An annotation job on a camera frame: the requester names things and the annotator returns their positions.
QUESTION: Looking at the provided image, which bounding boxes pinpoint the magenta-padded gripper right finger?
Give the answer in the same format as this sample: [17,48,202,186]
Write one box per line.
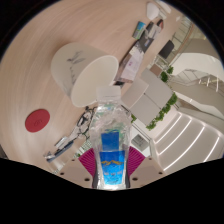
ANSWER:
[124,146,167,189]

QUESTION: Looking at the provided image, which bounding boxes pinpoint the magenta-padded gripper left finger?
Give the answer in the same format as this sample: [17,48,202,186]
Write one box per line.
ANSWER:
[53,148,100,189]

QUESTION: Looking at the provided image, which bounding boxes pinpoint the clear blue-labelled water bottle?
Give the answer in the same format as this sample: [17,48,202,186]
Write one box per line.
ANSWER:
[89,84,133,191]

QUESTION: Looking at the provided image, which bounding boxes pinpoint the clear plastic packet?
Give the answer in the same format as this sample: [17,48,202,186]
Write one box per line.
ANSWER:
[54,134,75,149]

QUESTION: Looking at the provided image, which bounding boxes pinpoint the ceiling light strips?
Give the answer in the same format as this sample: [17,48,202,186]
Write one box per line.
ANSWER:
[151,111,224,173]

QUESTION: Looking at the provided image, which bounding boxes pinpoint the flat round red coaster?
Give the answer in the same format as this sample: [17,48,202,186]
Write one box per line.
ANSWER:
[24,108,51,134]

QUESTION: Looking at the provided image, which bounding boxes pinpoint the brown planter with plants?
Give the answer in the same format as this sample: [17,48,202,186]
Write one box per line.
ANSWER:
[149,63,174,84]

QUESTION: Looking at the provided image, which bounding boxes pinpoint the white mug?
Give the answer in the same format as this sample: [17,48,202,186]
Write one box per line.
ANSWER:
[50,41,120,108]

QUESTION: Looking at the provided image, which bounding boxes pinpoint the clipboard with papers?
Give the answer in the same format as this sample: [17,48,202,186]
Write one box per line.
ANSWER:
[114,33,158,86]

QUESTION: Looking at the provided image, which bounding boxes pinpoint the black chair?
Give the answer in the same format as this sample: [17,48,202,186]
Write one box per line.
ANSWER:
[157,39,176,61]

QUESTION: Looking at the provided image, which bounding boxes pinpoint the colourful sticker sheet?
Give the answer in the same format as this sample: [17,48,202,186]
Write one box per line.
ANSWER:
[132,20,147,40]

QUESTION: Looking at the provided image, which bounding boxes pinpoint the white computer mouse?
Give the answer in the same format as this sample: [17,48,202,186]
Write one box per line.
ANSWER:
[145,2,162,21]

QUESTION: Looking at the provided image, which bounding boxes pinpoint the black cables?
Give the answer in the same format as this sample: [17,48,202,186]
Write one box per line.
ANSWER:
[75,105,98,138]

